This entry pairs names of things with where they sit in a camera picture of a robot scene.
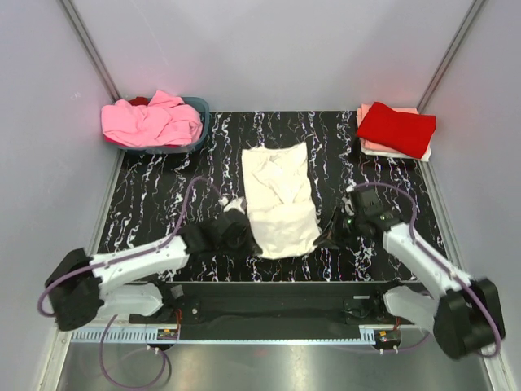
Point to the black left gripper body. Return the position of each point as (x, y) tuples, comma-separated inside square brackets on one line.
[(235, 248)]

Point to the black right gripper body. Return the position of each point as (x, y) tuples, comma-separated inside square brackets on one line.
[(351, 227)]

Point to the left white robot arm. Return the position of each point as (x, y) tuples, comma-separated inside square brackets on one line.
[(83, 288)]

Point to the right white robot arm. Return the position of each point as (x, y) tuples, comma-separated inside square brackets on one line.
[(462, 313)]

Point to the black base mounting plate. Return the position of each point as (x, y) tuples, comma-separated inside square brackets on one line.
[(265, 311)]

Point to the folded red t shirt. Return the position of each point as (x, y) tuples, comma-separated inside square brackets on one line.
[(422, 128)]

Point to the pink crumpled t shirt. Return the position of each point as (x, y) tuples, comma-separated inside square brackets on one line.
[(167, 121)]

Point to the teal plastic laundry basket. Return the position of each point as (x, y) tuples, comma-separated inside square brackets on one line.
[(202, 107)]

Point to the red t shirt in basket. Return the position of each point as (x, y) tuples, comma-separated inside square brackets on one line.
[(138, 101)]

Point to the white slotted cable duct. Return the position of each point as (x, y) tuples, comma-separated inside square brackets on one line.
[(132, 335)]

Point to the right aluminium corner post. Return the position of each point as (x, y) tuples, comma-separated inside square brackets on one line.
[(451, 52)]

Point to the aluminium corner post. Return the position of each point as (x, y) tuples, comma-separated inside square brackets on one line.
[(87, 43), (451, 52)]

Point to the left aluminium corner post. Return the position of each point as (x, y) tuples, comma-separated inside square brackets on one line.
[(87, 43)]

